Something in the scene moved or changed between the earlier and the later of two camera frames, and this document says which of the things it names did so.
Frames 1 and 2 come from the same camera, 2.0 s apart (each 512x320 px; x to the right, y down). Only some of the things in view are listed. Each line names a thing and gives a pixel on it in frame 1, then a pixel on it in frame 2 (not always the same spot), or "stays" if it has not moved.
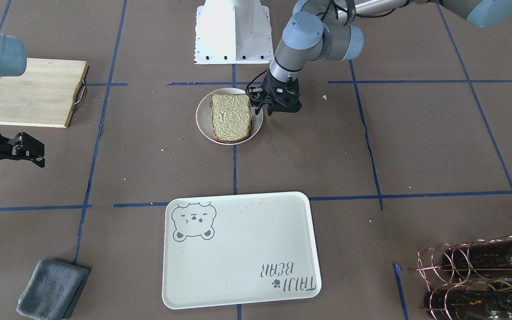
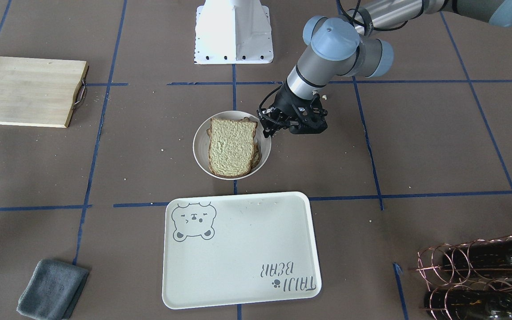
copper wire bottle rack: (494, 278) stays
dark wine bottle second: (471, 305) stays
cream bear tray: (224, 249) stays
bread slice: (232, 118) -> (231, 147)
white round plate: (225, 116) -> (200, 146)
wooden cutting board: (43, 95) stays
